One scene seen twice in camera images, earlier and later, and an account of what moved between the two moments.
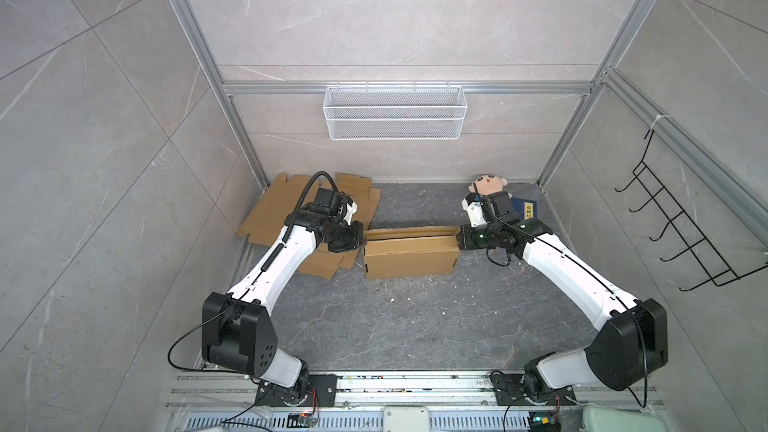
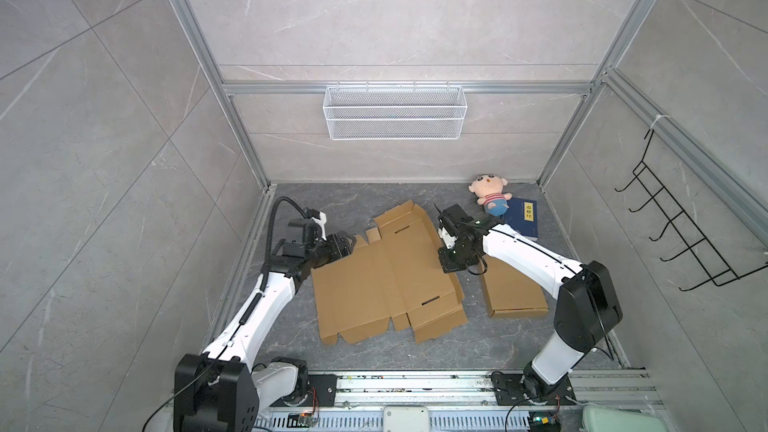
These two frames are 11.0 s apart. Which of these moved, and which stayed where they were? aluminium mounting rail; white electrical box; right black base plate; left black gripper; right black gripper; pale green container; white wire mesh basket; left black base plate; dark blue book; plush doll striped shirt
Moved: left black gripper; right black gripper
Stayed: white wire mesh basket; white electrical box; pale green container; left black base plate; dark blue book; aluminium mounting rail; right black base plate; plush doll striped shirt
